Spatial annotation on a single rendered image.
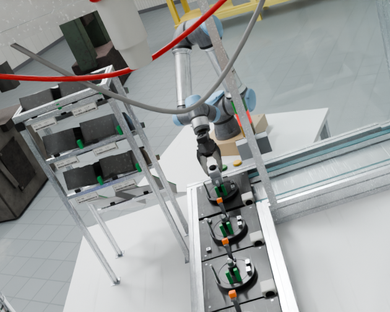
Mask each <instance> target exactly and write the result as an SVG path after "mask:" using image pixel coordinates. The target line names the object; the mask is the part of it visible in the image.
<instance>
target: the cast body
mask: <svg viewBox="0 0 390 312"><path fill-rule="evenodd" d="M208 172H209V176H210V178H211V182H212V184H213V185H217V187H219V186H220V184H219V183H223V178H222V173H221V172H220V170H219V168H218V165H211V166H210V167H209V168H208Z"/></svg>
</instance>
